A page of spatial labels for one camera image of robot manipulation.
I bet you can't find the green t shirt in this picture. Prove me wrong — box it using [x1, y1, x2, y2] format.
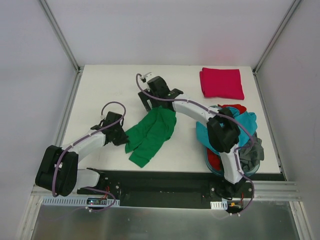
[124, 107, 177, 168]

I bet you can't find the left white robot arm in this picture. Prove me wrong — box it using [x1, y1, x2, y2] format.
[35, 111, 128, 197]

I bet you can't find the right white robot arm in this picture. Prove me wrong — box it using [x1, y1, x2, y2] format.
[135, 73, 252, 200]

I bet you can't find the folded pink t shirt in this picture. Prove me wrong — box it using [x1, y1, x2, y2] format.
[199, 67, 245, 100]

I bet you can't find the red t shirt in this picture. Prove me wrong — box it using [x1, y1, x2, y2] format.
[218, 104, 247, 115]

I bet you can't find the turquoise t shirt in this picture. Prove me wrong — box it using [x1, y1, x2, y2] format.
[195, 111, 258, 156]

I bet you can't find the grey t shirt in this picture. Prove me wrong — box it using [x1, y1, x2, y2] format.
[239, 137, 265, 173]

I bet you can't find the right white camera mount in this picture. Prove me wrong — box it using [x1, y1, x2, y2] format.
[140, 72, 152, 83]

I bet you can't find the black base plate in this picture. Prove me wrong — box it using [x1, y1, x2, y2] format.
[73, 168, 284, 209]

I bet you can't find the left aluminium frame post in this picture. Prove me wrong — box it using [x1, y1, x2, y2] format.
[37, 0, 85, 75]

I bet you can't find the aluminium frame post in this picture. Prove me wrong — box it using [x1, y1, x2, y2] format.
[37, 0, 85, 75]
[252, 0, 303, 76]

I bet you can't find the right aluminium frame post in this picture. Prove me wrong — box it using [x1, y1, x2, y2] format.
[252, 0, 303, 76]

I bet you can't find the right white cable duct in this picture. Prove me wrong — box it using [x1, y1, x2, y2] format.
[210, 201, 228, 211]

